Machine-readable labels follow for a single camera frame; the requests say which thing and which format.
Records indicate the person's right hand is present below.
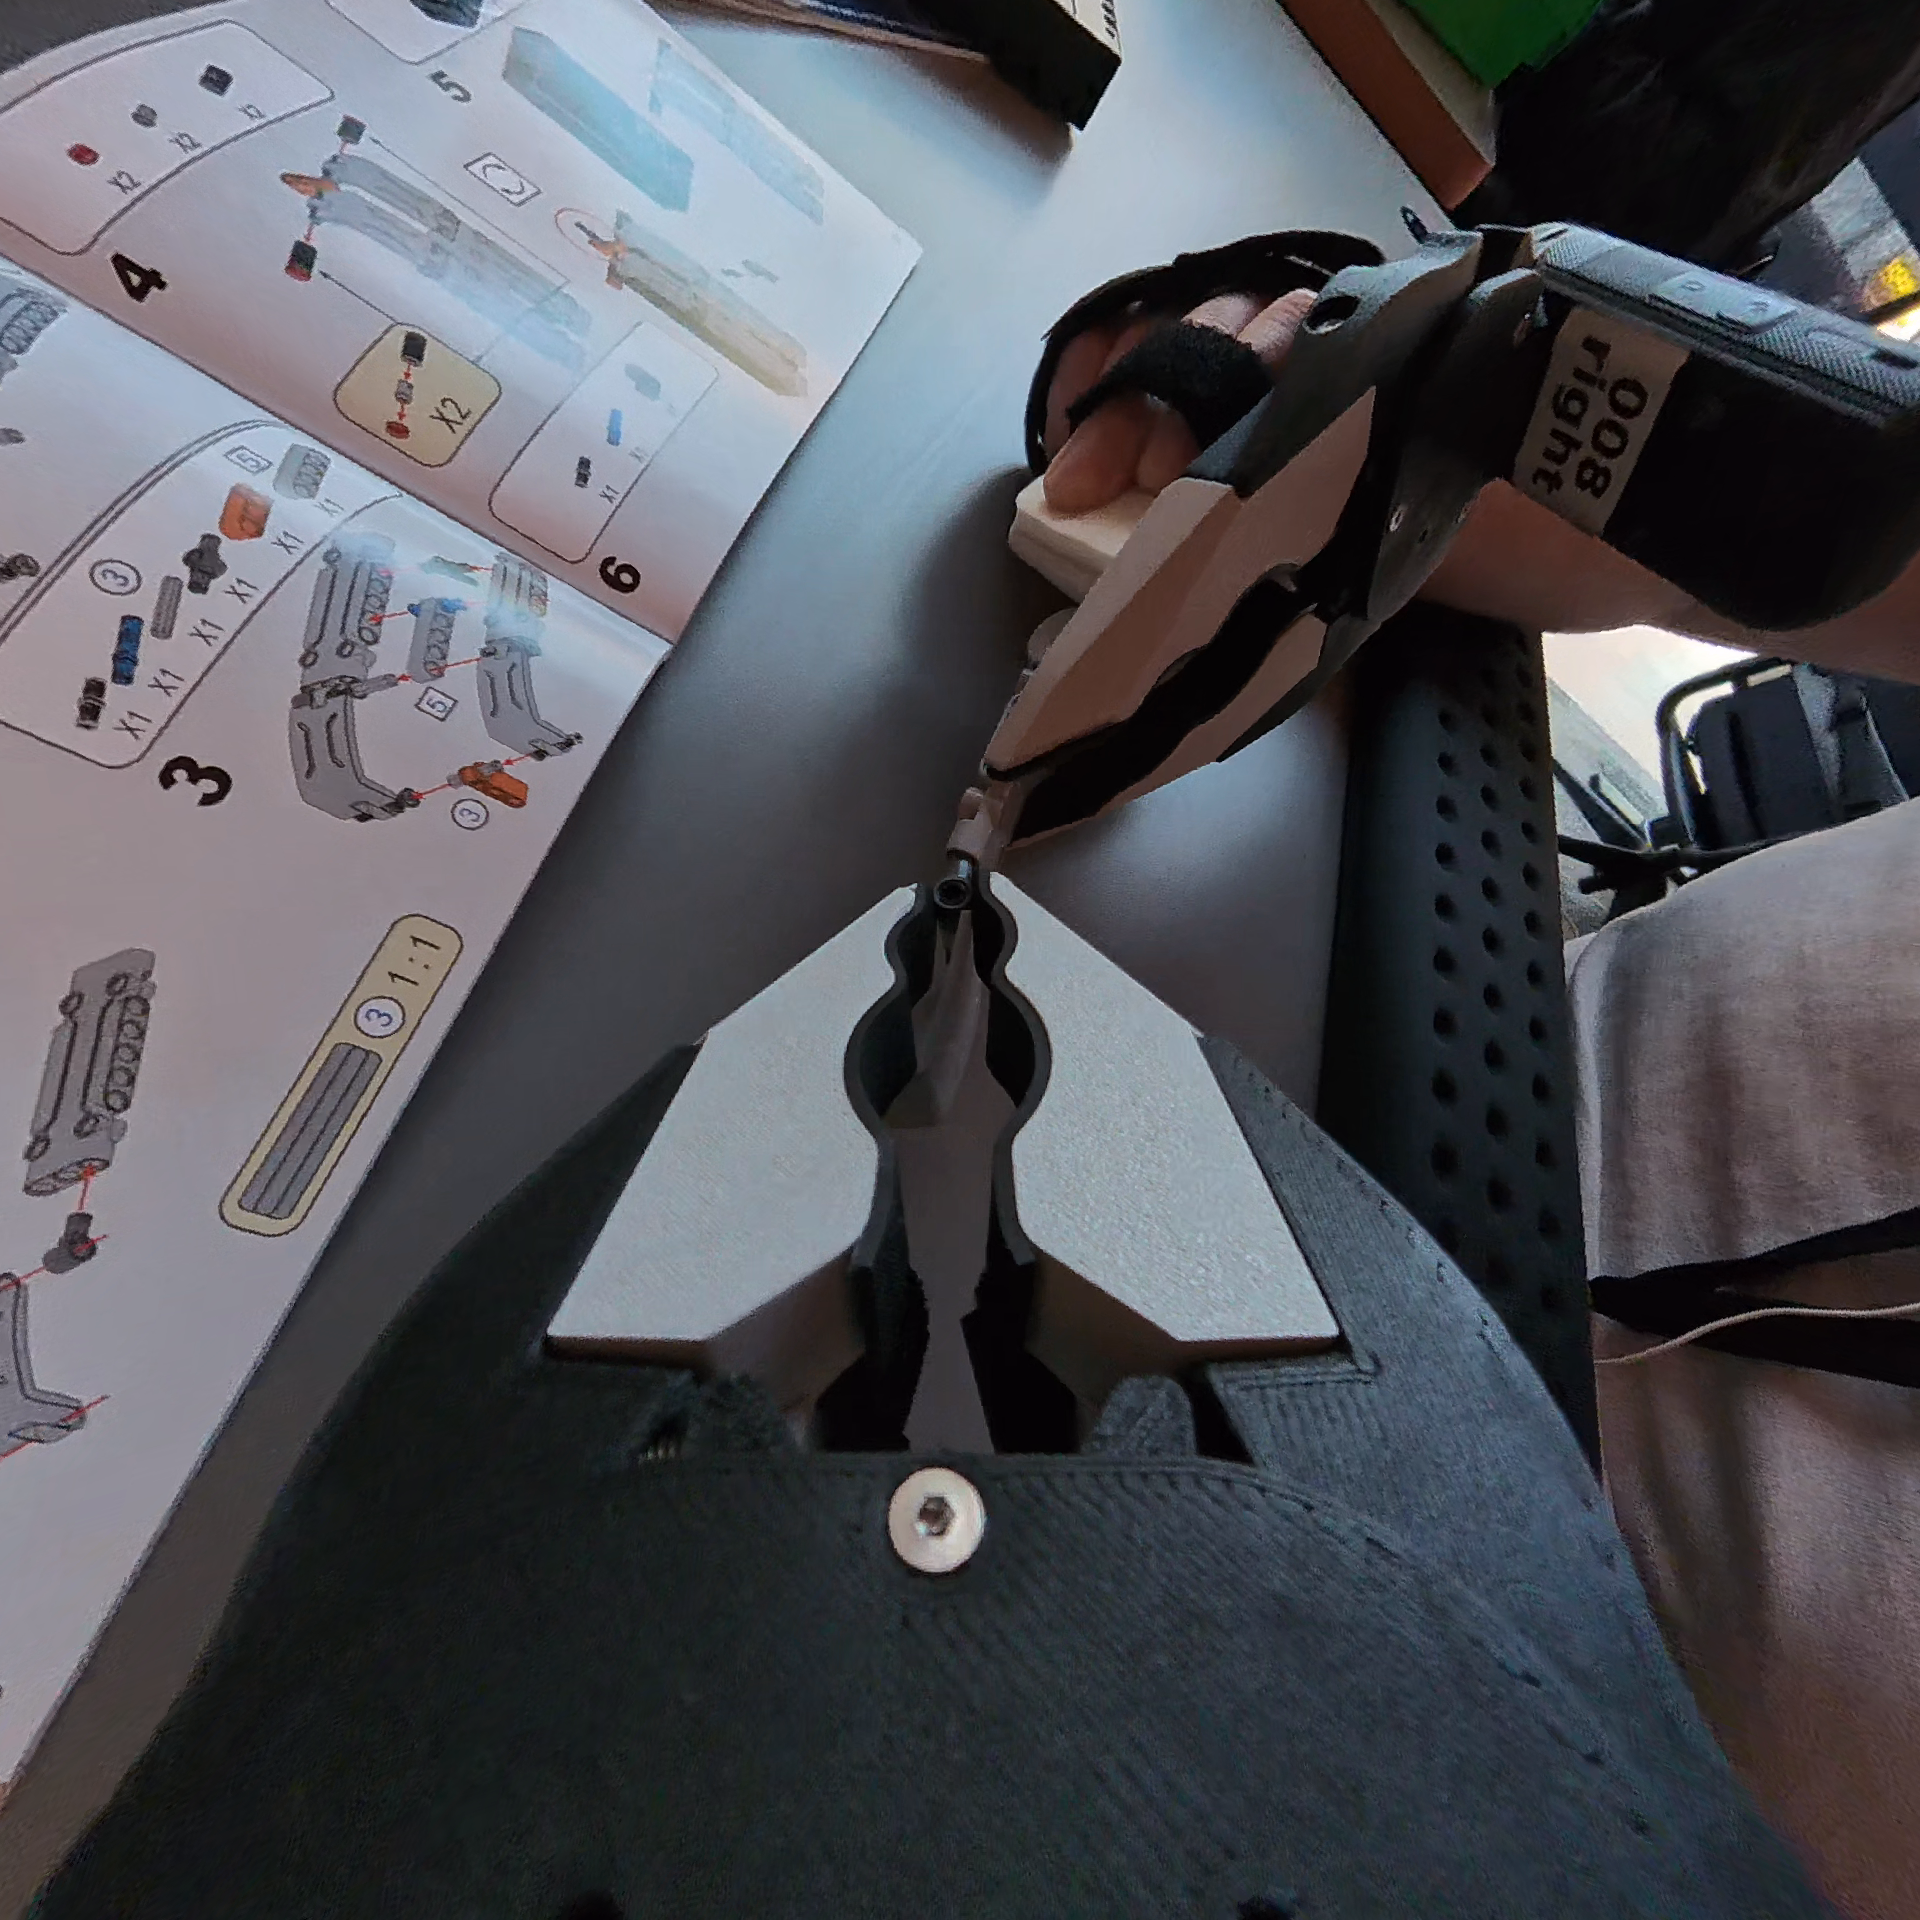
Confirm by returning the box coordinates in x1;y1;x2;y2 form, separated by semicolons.
1043;281;1326;518

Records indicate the person's right forearm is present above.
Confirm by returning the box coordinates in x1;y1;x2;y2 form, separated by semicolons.
1410;477;1817;649

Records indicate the thin white cord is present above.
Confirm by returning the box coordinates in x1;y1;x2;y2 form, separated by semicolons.
1594;1294;1920;1368

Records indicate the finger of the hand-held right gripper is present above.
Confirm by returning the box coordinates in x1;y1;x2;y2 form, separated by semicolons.
1017;598;1357;846
991;390;1376;776

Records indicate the grey desk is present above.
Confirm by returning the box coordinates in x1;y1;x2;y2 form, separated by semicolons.
0;0;1502;1802

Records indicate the green plastic bin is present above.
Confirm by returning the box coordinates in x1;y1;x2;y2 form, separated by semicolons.
1387;0;1602;86

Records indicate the open instruction booklet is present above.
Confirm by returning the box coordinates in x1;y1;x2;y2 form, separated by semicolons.
0;0;929;1789

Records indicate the grey curved building piece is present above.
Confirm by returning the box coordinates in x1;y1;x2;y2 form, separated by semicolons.
880;874;994;1130

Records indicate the person's white shirt torso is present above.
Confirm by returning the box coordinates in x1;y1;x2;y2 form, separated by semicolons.
1565;856;1920;1920

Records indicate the black office chair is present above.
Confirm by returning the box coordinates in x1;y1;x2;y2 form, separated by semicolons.
1493;0;1920;296

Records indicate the black perforated panel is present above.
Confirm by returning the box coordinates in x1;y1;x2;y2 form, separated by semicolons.
1317;598;1602;1517

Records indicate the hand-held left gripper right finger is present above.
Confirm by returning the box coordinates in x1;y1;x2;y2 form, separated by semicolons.
965;877;1341;1453

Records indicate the black shoulder strap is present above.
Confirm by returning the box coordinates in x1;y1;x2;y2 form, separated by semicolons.
1587;1212;1920;1392

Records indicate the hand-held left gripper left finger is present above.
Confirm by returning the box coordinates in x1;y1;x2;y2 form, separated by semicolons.
547;885;923;1453

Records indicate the closed colour booklet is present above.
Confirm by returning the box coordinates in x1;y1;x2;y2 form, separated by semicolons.
736;0;993;65

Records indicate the small black electronic box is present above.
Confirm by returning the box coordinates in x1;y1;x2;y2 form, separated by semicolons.
913;0;1129;133

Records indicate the black swivel chair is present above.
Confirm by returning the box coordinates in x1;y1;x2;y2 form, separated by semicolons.
1553;656;1920;904

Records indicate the grey holed building beam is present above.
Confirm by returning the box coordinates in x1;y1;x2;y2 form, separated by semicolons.
949;622;1080;875

